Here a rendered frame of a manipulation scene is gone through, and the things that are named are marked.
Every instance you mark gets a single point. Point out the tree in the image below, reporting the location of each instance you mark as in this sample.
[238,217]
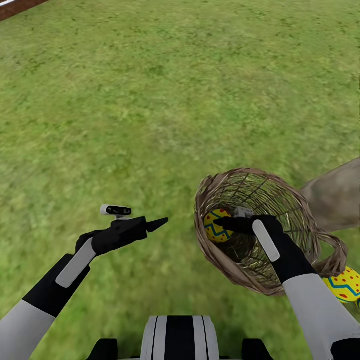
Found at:
[334,197]

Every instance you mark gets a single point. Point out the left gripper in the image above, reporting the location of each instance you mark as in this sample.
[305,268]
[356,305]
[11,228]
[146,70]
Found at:
[124,232]

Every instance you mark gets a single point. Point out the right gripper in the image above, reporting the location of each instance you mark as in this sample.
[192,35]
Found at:
[231,224]

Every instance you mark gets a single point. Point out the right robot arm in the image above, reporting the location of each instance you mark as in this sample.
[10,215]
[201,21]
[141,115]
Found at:
[330,330]

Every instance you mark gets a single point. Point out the wicker basket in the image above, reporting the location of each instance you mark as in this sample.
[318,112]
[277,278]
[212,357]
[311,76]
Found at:
[237,270]

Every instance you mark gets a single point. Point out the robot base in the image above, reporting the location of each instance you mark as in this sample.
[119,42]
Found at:
[252,349]

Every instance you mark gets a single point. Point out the robot trunk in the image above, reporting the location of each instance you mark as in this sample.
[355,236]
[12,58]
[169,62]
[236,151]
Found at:
[180,337]

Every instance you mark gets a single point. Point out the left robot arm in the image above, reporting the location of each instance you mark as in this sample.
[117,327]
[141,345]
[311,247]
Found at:
[23,328]

